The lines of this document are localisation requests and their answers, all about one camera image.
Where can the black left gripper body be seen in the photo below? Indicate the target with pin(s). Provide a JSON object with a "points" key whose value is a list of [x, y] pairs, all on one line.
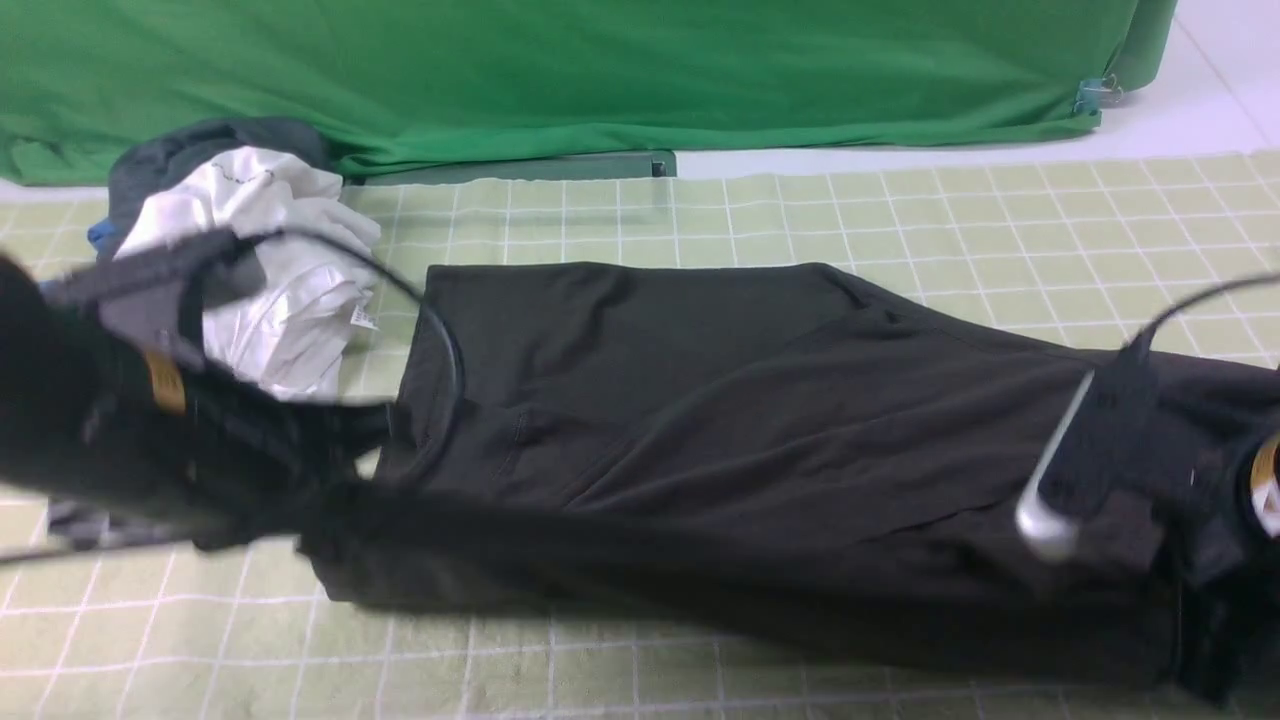
{"points": [[261, 466]]}

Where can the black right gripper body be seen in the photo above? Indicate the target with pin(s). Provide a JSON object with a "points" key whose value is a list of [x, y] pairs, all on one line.
{"points": [[1163, 428]]}

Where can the dark gray long-sleeve shirt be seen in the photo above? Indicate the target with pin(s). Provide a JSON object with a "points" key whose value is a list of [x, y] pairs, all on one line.
{"points": [[788, 452]]}

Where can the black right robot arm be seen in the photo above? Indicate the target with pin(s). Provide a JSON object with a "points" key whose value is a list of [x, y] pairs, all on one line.
{"points": [[1250, 480]]}

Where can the white crumpled shirt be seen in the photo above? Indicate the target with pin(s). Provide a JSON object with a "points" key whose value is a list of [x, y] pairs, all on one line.
{"points": [[297, 304]]}

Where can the blue crumpled shirt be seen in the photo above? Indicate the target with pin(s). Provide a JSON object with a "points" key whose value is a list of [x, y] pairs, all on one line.
{"points": [[104, 238]]}

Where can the light green checkered tablecloth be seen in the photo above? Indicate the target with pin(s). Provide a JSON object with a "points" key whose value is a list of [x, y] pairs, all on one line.
{"points": [[1077, 253]]}

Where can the blue binder clip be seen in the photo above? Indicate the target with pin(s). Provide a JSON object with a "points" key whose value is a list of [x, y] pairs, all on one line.
{"points": [[1095, 94]]}

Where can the green backdrop cloth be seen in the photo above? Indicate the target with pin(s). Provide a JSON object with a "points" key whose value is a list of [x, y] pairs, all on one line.
{"points": [[396, 85]]}

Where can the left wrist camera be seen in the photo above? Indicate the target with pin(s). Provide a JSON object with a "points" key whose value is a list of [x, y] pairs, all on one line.
{"points": [[158, 296]]}

